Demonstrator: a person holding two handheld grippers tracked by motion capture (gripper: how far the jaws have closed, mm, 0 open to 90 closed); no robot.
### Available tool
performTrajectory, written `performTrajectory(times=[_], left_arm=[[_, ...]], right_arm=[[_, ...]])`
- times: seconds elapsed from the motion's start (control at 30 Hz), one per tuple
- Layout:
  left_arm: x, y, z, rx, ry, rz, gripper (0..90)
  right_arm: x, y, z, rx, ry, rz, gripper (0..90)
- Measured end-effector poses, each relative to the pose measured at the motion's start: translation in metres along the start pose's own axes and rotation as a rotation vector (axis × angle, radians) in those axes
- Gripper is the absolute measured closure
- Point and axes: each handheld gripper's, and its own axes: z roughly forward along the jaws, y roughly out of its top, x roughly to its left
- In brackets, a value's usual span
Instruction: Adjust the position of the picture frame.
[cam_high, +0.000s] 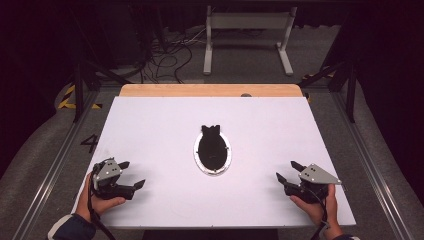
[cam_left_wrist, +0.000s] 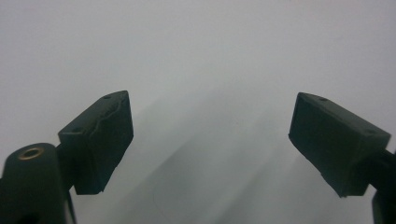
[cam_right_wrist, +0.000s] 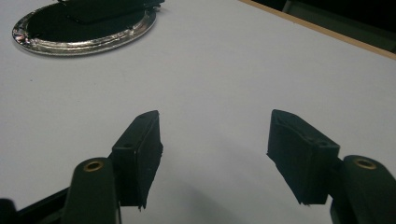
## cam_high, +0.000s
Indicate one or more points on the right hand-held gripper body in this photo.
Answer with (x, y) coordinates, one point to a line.
(316, 175)

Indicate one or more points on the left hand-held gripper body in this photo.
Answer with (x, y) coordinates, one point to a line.
(105, 173)

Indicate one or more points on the oval pearl-trimmed photo frame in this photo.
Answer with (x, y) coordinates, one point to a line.
(212, 150)

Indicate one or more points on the person's left hand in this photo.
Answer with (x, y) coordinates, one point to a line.
(96, 205)

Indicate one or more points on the person's right hand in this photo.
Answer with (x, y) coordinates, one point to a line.
(316, 211)

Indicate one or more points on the black tape floor mark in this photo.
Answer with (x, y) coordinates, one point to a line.
(90, 142)

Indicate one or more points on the yellow black floor tape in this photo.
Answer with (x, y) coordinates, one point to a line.
(65, 100)
(311, 76)

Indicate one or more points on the black metal stand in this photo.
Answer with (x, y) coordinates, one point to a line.
(350, 96)
(78, 93)

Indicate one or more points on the small grey round cap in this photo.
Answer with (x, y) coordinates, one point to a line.
(246, 95)

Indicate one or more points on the white metal stand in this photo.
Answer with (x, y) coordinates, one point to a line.
(208, 50)

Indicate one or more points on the aluminium floor rail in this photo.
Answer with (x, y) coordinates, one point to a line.
(53, 176)
(380, 186)

